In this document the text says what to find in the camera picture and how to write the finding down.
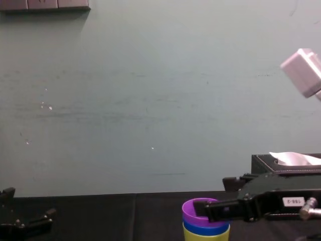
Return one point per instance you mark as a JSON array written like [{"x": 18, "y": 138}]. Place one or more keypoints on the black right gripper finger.
[
  {"x": 220, "y": 209},
  {"x": 232, "y": 183}
]

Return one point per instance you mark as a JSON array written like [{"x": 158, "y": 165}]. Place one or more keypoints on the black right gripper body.
[{"x": 273, "y": 190}]

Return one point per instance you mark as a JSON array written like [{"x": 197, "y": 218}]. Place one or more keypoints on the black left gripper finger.
[
  {"x": 37, "y": 222},
  {"x": 7, "y": 197}
]

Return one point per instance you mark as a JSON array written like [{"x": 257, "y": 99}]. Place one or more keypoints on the purple plastic cup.
[{"x": 193, "y": 213}]

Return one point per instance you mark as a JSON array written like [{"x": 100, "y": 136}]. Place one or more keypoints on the black tissue box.
[{"x": 260, "y": 164}]

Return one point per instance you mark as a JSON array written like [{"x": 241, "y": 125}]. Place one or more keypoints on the blue plastic cup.
[{"x": 198, "y": 229}]

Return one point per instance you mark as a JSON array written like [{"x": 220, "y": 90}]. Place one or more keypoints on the yellow plastic cup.
[{"x": 200, "y": 237}]

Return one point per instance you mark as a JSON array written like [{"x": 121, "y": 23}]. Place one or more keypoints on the white tissue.
[{"x": 293, "y": 158}]

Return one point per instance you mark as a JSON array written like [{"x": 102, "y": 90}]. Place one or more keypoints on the black table cloth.
[{"x": 113, "y": 217}]

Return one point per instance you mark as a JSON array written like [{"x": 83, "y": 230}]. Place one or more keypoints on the dark grey wall panel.
[{"x": 42, "y": 4}]

